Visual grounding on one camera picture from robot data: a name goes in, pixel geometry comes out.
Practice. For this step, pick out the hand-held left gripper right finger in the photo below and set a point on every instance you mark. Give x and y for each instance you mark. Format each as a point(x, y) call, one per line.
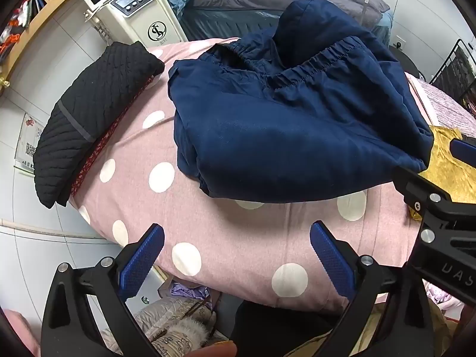
point(329, 256)

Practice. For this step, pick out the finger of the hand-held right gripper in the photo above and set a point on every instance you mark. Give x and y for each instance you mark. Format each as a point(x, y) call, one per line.
point(463, 150)
point(420, 187)

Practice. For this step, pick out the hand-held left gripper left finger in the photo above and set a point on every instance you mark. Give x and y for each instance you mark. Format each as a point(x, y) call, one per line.
point(143, 260)

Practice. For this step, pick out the navy blue jacket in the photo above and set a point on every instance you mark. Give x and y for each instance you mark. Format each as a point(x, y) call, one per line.
point(279, 119)

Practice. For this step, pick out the person's left hand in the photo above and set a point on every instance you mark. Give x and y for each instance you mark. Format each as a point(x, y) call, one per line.
point(215, 350)

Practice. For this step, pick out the yellow cloth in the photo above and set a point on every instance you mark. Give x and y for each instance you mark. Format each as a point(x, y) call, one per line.
point(442, 167)

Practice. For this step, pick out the purple cloth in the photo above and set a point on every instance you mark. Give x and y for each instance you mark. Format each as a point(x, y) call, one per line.
point(186, 292)

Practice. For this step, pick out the beige quilted coat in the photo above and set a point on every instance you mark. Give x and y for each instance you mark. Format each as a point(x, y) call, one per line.
point(167, 323)

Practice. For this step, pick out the pink polka dot bed cover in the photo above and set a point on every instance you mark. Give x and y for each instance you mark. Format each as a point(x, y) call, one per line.
point(223, 230)

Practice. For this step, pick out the black round stool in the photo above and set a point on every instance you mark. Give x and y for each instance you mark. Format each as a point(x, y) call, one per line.
point(403, 61)

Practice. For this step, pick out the red patterned cloth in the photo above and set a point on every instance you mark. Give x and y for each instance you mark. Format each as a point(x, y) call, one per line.
point(100, 145)

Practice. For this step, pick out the black quilted jacket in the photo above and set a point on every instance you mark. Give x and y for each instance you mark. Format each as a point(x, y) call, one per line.
point(93, 108)

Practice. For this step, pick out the white machine with screen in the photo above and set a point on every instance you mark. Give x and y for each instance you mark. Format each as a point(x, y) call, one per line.
point(141, 11)

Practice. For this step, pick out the wooden shelf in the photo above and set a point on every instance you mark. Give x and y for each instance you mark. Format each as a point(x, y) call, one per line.
point(33, 26)

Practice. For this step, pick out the white wall socket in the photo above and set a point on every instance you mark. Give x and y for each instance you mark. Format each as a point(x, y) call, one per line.
point(399, 41)

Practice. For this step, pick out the wall poster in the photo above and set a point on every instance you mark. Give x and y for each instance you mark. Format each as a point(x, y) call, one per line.
point(31, 141)

